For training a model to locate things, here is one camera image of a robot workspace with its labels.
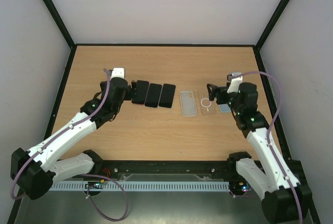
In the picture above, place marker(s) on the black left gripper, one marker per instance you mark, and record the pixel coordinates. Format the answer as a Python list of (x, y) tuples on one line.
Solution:
[(129, 96)]

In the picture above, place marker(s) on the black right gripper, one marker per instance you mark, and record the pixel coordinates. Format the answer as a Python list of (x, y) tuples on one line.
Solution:
[(218, 94)]

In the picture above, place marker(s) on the black smartphone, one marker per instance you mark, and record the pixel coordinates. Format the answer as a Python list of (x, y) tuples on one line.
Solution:
[(141, 92), (167, 95)]

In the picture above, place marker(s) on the phone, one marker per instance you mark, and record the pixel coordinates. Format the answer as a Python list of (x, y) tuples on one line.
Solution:
[(153, 95)]

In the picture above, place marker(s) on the light blue phone case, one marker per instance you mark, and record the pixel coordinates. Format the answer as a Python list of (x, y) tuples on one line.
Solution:
[(224, 108)]

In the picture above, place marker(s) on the white phone case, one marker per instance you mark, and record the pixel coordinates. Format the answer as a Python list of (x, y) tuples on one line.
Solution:
[(188, 103)]

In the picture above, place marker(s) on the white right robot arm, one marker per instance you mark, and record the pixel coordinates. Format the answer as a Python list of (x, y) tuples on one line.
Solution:
[(283, 197)]

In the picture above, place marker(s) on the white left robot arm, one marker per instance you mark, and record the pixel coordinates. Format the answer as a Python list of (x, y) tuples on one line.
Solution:
[(36, 170)]

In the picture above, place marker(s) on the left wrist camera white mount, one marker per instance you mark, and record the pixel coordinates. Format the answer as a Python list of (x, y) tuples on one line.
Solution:
[(117, 73)]

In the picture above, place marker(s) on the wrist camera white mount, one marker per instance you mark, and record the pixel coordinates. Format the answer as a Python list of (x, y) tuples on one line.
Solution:
[(234, 79), (117, 73)]

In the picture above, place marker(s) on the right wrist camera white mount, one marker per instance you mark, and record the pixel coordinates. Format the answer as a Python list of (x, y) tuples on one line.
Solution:
[(234, 79)]

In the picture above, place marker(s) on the black enclosure frame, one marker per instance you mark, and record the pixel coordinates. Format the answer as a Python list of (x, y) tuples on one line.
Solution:
[(256, 48)]

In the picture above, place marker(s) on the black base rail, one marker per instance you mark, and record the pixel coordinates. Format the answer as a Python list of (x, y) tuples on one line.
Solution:
[(212, 169)]

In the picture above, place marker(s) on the white slotted cable duct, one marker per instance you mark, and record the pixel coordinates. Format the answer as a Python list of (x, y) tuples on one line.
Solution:
[(141, 186)]

